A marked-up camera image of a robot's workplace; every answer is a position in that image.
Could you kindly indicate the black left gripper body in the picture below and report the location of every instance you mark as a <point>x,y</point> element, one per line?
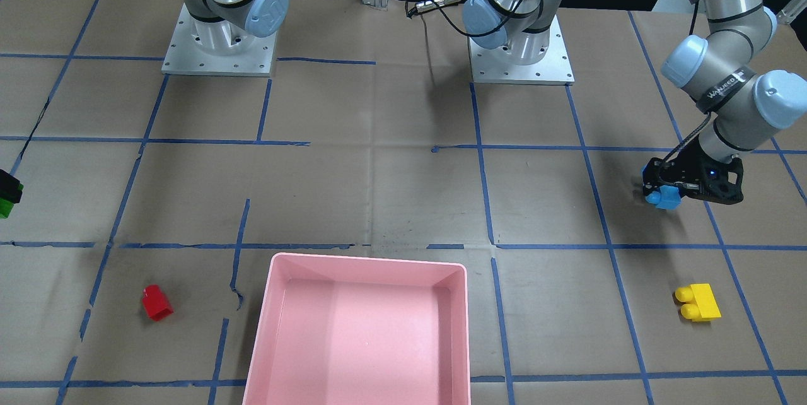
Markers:
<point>690,168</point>

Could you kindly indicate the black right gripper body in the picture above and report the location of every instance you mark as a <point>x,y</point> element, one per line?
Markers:
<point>9,185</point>

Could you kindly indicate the green toy block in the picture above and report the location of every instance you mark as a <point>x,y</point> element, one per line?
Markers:
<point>7,207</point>

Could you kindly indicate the blue toy block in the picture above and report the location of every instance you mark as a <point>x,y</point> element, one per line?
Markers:
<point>658,192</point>

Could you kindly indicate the red toy block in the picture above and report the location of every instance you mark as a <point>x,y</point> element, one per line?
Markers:
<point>155,303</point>

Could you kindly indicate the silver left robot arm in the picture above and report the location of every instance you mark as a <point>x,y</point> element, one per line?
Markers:
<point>743,109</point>

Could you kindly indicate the pink plastic box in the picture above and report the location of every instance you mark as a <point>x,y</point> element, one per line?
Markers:
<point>357,330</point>

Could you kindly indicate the yellow toy block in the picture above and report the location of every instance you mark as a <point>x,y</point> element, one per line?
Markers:
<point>698,303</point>

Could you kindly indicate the brown paper table cover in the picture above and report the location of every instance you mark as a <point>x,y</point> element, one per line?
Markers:
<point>370,139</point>

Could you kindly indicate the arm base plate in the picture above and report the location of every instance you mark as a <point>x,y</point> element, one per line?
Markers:
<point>521,52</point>
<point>217,49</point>

